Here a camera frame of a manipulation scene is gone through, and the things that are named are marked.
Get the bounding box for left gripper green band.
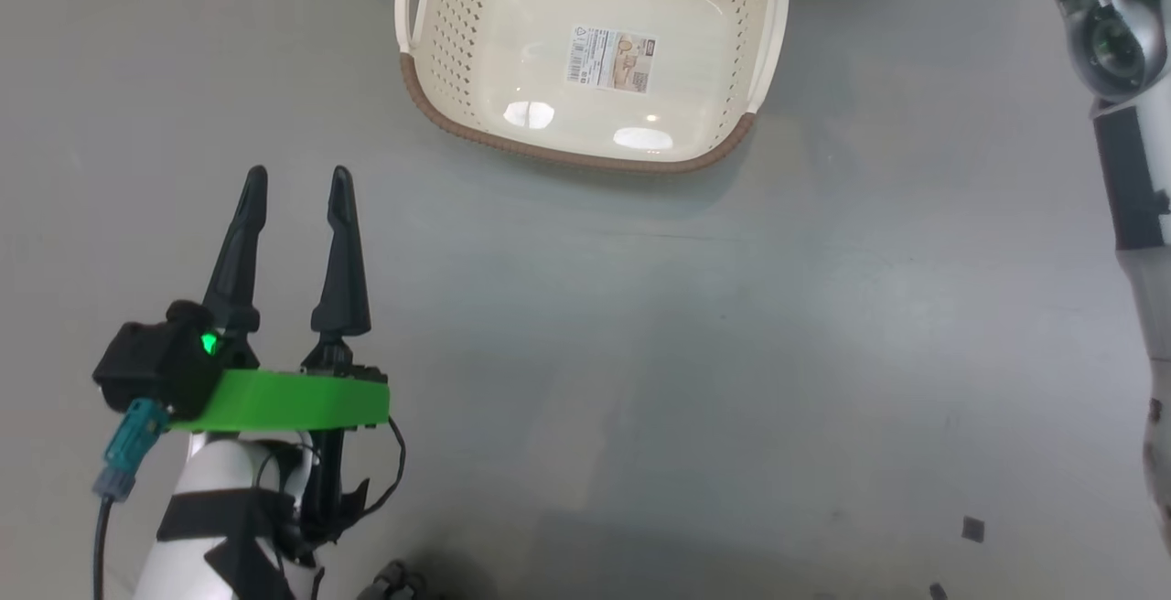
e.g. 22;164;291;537
169;166;392;434

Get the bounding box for cream perforated laundry basket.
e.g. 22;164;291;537
395;0;790;173

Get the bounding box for barcode product label sticker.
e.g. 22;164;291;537
567;26;658;94

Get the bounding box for thin black left gripper cable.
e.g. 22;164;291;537
361;417;408;519

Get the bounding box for teal left camera cable plug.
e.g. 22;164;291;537
91;399;171;600

